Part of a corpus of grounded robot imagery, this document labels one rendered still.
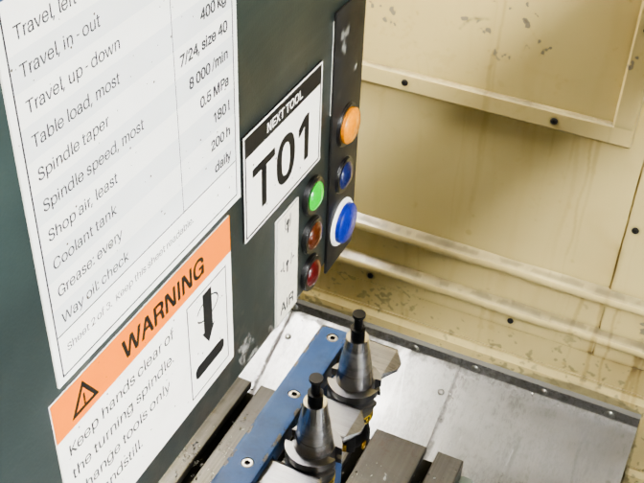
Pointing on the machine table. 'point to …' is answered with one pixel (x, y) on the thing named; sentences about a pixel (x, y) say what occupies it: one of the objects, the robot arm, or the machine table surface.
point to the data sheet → (117, 149)
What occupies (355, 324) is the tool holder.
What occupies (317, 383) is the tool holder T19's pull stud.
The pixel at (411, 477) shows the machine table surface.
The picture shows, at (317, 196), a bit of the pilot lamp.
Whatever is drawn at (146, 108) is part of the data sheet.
